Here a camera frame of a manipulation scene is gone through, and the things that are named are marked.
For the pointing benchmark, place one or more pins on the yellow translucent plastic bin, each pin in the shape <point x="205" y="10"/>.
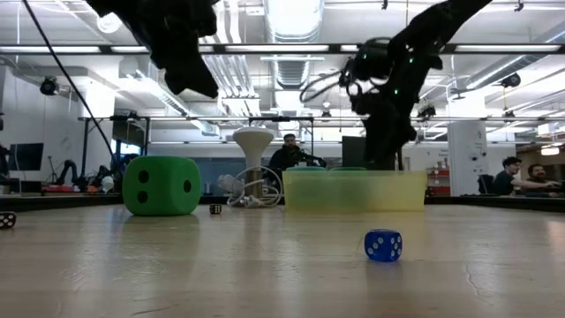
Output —
<point x="353" y="194"/>

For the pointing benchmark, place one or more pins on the silver ceiling duct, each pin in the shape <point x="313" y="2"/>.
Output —
<point x="293" y="26"/>

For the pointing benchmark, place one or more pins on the small blue die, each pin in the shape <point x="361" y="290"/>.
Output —
<point x="388" y="256"/>

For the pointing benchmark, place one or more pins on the large teal foam die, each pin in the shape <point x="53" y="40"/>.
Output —
<point x="304" y="168"/>

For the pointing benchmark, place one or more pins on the black overhead rig beam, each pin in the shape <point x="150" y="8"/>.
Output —
<point x="106" y="48"/>

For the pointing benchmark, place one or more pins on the red storage rack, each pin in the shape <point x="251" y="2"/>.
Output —
<point x="439" y="181"/>

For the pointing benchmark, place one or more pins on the black ceiling camera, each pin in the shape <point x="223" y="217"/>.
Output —
<point x="427" y="111"/>
<point x="48" y="86"/>
<point x="511" y="80"/>

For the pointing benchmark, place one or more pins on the small black die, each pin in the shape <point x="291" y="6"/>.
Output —
<point x="215" y="209"/>
<point x="6" y="220"/>

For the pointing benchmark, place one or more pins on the black background robot arm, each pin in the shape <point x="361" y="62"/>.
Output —
<point x="66" y="170"/>
<point x="99" y="174"/>

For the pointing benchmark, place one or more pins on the person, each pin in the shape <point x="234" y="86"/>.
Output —
<point x="540" y="183"/>
<point x="289" y="156"/>
<point x="507" y="179"/>

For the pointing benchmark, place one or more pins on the white square pillar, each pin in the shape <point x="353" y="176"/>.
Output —
<point x="468" y="159"/>

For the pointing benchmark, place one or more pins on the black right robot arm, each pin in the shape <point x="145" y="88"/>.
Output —
<point x="441" y="22"/>

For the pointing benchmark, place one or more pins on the black wall monitor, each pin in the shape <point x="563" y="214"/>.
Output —
<point x="26" y="156"/>

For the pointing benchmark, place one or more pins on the black background rig rail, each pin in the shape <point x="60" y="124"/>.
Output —
<point x="463" y="119"/>

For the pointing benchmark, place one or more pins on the black aluminium table frame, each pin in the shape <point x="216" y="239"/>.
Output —
<point x="485" y="204"/>

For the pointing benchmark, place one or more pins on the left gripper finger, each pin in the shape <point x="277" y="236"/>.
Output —
<point x="190" y="75"/>

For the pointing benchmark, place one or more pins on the white mushroom table lamp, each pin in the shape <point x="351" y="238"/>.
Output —
<point x="253" y="139"/>

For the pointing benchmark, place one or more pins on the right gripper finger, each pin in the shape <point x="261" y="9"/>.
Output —
<point x="395" y="132"/>
<point x="370" y="132"/>

